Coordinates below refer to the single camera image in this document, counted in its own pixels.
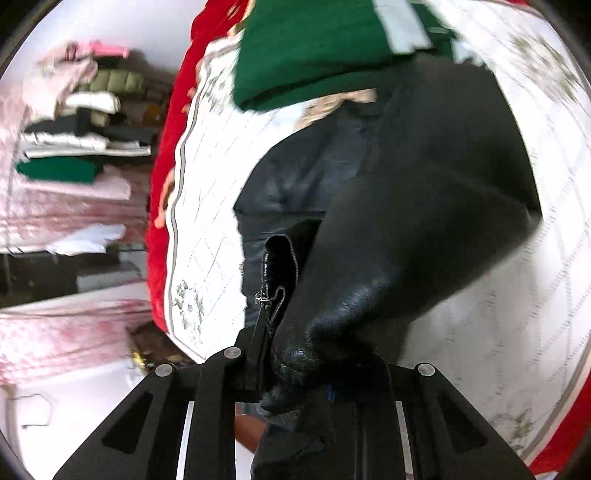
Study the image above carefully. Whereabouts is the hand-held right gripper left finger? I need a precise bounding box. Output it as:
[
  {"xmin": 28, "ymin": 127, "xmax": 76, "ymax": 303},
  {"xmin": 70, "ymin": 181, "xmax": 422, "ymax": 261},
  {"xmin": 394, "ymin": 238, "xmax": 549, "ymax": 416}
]
[{"xmin": 53, "ymin": 318, "xmax": 278, "ymax": 480}]

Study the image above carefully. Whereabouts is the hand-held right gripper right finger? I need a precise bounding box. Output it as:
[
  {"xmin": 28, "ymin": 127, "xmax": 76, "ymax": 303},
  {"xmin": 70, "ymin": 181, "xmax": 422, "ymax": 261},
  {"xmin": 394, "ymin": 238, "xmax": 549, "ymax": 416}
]
[{"xmin": 355, "ymin": 355, "xmax": 532, "ymax": 480}]

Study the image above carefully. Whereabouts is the black leather jacket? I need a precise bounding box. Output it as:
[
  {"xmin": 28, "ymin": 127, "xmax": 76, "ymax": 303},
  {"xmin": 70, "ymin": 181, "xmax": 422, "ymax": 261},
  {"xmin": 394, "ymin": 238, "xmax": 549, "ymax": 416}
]
[{"xmin": 233, "ymin": 55, "xmax": 543, "ymax": 480}]

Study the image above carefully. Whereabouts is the stack of folded clothes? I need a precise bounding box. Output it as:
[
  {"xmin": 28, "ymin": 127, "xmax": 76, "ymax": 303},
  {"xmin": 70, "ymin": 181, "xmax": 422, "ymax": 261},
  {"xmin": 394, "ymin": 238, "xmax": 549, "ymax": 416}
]
[{"xmin": 16, "ymin": 41, "xmax": 153, "ymax": 185}]

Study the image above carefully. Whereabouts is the white floral quilted bedspread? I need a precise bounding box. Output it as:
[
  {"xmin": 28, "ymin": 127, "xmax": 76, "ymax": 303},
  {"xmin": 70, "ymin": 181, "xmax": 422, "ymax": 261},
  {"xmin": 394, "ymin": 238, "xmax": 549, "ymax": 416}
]
[{"xmin": 164, "ymin": 0, "xmax": 591, "ymax": 457}]

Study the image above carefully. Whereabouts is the pink floral cloth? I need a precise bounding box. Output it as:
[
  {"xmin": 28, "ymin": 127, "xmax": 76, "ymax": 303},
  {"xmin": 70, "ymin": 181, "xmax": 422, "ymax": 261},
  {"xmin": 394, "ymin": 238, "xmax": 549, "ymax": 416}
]
[{"xmin": 0, "ymin": 97, "xmax": 153, "ymax": 384}]

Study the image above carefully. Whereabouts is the red blanket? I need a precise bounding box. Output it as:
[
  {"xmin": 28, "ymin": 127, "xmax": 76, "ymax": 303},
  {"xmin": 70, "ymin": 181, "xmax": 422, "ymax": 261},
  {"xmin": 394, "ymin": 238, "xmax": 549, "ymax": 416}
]
[{"xmin": 145, "ymin": 0, "xmax": 252, "ymax": 333}]

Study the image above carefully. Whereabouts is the green folded garment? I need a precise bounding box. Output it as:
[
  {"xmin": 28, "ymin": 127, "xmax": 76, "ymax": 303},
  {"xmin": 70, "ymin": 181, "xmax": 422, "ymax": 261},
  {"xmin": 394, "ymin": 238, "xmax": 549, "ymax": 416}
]
[{"xmin": 233, "ymin": 0, "xmax": 458, "ymax": 112}]

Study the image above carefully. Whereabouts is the white wire hanger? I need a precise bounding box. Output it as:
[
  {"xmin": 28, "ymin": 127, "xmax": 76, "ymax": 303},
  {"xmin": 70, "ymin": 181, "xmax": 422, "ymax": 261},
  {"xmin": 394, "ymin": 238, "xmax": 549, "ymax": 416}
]
[{"xmin": 10, "ymin": 392, "xmax": 54, "ymax": 430}]

